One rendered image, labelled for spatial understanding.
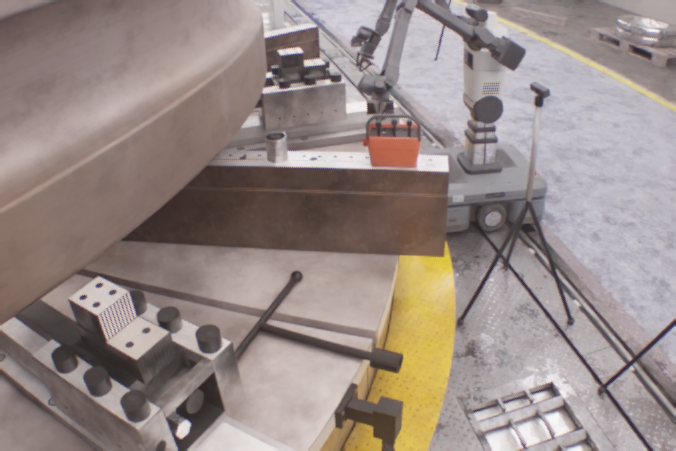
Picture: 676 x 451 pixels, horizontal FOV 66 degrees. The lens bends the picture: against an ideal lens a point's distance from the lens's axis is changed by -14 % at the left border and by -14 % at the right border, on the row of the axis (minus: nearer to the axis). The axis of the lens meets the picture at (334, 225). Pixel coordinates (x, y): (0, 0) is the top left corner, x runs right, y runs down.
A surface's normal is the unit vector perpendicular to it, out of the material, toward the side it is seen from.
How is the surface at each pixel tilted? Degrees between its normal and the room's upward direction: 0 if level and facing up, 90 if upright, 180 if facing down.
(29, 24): 90
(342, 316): 0
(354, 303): 0
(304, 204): 90
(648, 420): 0
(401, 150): 97
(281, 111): 90
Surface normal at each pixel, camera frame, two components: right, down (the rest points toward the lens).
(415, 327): -0.04, -0.85
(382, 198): -0.15, 0.53
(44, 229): 0.85, 0.25
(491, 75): 0.12, 0.52
